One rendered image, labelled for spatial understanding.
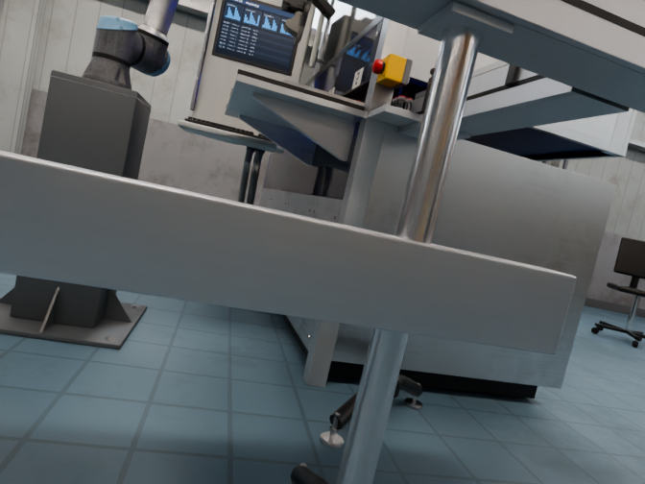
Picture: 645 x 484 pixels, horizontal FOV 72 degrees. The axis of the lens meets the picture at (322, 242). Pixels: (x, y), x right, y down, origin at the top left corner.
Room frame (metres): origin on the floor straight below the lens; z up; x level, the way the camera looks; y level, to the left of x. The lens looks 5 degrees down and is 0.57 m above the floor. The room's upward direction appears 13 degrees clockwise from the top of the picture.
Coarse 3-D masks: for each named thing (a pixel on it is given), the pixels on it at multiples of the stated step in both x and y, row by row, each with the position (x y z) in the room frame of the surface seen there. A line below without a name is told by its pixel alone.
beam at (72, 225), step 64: (0, 192) 0.44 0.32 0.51; (64, 192) 0.46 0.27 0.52; (128, 192) 0.47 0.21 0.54; (192, 192) 0.54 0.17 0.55; (0, 256) 0.44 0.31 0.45; (64, 256) 0.46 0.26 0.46; (128, 256) 0.48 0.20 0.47; (192, 256) 0.49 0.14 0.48; (256, 256) 0.51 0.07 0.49; (320, 256) 0.53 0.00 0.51; (384, 256) 0.56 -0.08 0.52; (448, 256) 0.58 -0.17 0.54; (384, 320) 0.56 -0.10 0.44; (448, 320) 0.59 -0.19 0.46; (512, 320) 0.62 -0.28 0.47
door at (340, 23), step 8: (336, 0) 2.24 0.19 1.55; (336, 8) 2.20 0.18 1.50; (344, 8) 2.04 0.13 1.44; (352, 8) 1.89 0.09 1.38; (336, 16) 2.16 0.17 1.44; (344, 16) 2.01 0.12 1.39; (352, 16) 1.86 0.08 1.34; (328, 24) 2.30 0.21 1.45; (336, 24) 2.12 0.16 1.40; (344, 24) 1.98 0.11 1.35; (328, 32) 2.26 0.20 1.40; (336, 32) 2.09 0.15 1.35; (344, 32) 1.95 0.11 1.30; (328, 40) 2.21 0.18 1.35; (336, 40) 2.05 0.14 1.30; (344, 40) 1.92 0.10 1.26; (328, 48) 2.18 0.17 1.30; (336, 48) 2.02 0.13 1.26; (328, 56) 2.14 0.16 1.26; (320, 64) 2.29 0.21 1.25
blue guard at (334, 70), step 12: (372, 36) 1.51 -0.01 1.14; (360, 48) 1.62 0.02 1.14; (336, 60) 1.93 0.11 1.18; (348, 60) 1.74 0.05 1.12; (360, 60) 1.59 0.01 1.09; (324, 72) 2.10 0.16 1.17; (336, 72) 1.89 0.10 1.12; (348, 72) 1.70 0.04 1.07; (312, 84) 2.33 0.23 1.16; (324, 84) 2.05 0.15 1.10; (336, 84) 1.85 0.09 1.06; (348, 84) 1.67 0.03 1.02
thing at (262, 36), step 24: (240, 0) 2.25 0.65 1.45; (264, 0) 2.27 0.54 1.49; (216, 24) 2.24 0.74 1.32; (240, 24) 2.25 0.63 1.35; (264, 24) 2.27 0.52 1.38; (216, 48) 2.24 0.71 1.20; (240, 48) 2.25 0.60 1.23; (264, 48) 2.27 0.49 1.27; (288, 48) 2.29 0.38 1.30; (216, 72) 2.24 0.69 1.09; (264, 72) 2.28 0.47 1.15; (288, 72) 2.29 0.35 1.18; (216, 96) 2.25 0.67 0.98; (216, 120) 2.25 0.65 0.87; (240, 120) 2.27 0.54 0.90
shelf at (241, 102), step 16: (240, 80) 1.29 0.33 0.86; (256, 80) 1.30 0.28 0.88; (240, 96) 1.49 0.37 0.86; (272, 96) 1.39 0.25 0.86; (288, 96) 1.34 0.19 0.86; (304, 96) 1.34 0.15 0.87; (240, 112) 1.82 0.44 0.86; (256, 112) 1.73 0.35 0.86; (272, 112) 1.66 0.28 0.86; (336, 112) 1.41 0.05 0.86; (352, 112) 1.38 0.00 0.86
